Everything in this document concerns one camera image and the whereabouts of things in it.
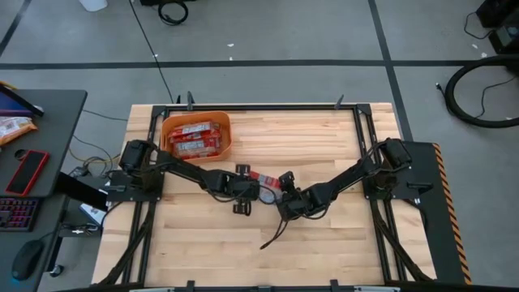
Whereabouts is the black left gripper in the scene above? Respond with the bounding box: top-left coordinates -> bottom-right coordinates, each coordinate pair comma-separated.
218,163 -> 261,217

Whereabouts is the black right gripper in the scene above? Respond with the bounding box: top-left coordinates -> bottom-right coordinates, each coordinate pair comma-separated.
277,170 -> 328,222

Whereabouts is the red popcorn bag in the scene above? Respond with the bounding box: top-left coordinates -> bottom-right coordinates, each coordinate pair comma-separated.
167,120 -> 223,143
173,136 -> 223,153
247,170 -> 284,204
174,148 -> 222,160

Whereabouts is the orange plastic basket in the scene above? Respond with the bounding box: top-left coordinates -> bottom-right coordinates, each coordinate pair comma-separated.
160,110 -> 233,165

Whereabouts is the white paper booklet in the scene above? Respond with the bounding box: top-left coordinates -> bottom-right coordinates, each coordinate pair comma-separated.
79,202 -> 109,226

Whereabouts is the black floor platform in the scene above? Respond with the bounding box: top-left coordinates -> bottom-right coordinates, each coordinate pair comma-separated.
401,140 -> 474,285

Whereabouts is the black desk support bar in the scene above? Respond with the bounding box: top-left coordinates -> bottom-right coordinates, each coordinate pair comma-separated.
54,172 -> 109,212

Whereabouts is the yellow black hazard tape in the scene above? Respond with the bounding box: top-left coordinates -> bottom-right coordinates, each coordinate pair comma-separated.
431,142 -> 474,285

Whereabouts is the black desk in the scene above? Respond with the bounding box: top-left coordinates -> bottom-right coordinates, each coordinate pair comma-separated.
0,88 -> 88,292

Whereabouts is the phone in red case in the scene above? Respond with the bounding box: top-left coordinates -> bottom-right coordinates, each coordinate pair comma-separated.
4,149 -> 51,197

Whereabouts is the black computer mouse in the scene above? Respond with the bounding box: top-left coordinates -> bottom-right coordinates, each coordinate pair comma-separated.
11,238 -> 45,282

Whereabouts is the black keyboard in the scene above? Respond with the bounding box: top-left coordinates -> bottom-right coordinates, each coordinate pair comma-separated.
0,196 -> 41,233

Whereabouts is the orange snack bag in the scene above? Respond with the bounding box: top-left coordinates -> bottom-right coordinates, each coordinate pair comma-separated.
0,116 -> 39,147

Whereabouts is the white bucket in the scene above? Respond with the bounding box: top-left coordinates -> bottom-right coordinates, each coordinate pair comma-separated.
78,0 -> 109,12

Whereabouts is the laptop with purple screen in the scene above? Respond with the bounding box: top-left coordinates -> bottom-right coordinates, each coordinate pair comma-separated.
0,83 -> 45,118

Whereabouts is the black equipment case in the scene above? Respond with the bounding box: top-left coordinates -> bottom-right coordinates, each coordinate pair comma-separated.
476,0 -> 519,56

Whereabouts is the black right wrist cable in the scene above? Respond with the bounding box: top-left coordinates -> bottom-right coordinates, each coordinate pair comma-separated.
259,218 -> 290,250

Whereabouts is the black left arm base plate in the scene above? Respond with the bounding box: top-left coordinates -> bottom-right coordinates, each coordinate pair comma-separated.
105,169 -> 163,203

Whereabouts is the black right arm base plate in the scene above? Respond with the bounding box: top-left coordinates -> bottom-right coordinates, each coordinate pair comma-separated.
362,170 -> 434,200

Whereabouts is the long black floor cable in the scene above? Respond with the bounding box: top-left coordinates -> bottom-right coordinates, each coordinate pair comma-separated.
128,0 -> 175,105

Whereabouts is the black cable coil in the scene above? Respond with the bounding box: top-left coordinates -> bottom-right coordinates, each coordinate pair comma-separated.
157,0 -> 190,27

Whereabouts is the thick black hose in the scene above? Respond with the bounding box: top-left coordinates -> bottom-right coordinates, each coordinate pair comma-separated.
444,54 -> 519,130

